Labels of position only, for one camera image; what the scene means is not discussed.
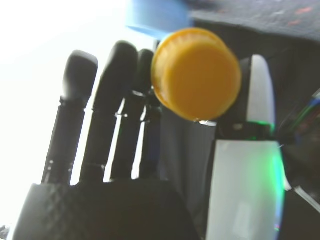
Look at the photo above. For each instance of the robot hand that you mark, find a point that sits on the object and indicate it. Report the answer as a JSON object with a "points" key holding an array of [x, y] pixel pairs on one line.
{"points": [[105, 207]]}

